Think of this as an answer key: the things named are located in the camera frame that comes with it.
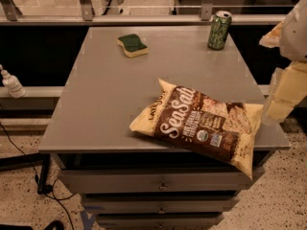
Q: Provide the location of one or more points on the green yellow sponge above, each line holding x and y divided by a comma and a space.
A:
132, 45

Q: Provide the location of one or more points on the metal railing frame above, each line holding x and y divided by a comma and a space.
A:
103, 12

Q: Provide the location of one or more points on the grey drawer cabinet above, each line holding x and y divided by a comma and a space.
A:
162, 140

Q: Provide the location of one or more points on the brown sea salt chip bag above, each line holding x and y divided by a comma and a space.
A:
192, 120

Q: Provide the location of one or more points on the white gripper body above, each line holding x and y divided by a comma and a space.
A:
295, 35

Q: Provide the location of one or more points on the white spray bottle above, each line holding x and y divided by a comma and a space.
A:
12, 83

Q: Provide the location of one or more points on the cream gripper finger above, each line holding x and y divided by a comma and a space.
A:
271, 39
287, 89

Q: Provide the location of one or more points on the green soda can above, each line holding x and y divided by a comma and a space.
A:
219, 30

